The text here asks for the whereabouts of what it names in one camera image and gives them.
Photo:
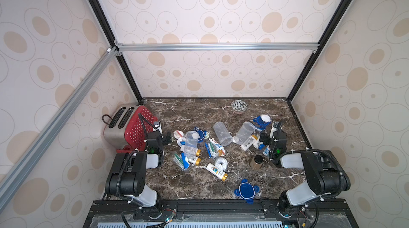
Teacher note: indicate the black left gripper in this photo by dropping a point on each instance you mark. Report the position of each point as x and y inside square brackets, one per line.
[166, 140]

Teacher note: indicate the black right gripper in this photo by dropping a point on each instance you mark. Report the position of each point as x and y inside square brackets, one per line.
[268, 137]

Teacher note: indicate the packaged toothbrush kit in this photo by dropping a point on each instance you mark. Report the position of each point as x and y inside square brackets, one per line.
[266, 151]

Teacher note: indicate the round white red soap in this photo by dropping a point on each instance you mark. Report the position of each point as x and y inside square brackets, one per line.
[178, 134]

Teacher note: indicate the white bottle orange cap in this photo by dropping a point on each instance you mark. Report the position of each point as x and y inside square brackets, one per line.
[249, 142]

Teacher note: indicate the green toothbrush packet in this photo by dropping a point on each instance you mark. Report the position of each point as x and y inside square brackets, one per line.
[177, 159]

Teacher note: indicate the white bottle gold cap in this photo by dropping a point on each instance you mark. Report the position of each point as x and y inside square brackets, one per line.
[197, 152]

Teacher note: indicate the red white toothpaste packet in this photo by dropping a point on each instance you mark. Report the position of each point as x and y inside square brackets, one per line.
[214, 149]

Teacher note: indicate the clear comb disc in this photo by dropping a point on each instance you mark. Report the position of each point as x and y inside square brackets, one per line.
[221, 163]

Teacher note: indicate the white shampoo tube gold cap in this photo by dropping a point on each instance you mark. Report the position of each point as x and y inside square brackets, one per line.
[217, 172]

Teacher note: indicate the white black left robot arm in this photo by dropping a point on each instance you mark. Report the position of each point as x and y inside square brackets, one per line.
[127, 177]

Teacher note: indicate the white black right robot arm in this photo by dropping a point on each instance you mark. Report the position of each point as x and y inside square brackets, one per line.
[324, 176]

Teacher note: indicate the red polka dot toaster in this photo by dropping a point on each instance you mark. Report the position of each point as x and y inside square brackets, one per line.
[126, 128]

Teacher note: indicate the silver aluminium crossbar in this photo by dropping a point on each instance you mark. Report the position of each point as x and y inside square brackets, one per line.
[219, 46]

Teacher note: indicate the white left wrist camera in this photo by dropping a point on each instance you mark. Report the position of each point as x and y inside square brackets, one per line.
[157, 126]

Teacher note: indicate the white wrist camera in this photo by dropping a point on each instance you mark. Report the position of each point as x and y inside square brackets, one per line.
[274, 128]
[157, 126]

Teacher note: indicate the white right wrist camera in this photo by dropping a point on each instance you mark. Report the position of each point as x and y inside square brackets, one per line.
[274, 128]

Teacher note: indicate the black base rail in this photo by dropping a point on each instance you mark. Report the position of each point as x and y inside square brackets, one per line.
[262, 213]

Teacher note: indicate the silver aluminium left rail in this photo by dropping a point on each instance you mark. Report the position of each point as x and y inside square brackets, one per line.
[20, 171]

